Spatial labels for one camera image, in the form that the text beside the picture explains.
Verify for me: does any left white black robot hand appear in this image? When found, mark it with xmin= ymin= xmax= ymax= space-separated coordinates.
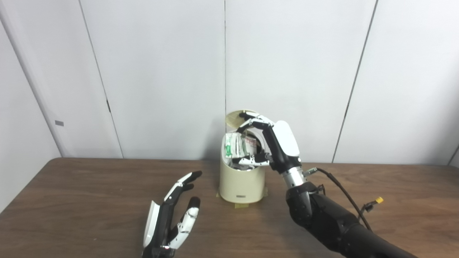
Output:
xmin=142 ymin=171 xmax=202 ymax=258

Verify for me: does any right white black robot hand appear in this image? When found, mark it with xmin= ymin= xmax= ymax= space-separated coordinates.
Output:
xmin=235 ymin=111 xmax=302 ymax=173

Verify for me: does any green white milk carton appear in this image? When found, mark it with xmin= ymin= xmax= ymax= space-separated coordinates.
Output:
xmin=224 ymin=133 xmax=258 ymax=169

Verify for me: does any cream round bin lid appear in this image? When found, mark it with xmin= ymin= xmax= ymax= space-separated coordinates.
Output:
xmin=225 ymin=111 xmax=259 ymax=134

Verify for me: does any cream-colored trash bin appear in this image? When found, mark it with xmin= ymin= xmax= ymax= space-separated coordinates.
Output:
xmin=219 ymin=133 xmax=266 ymax=204

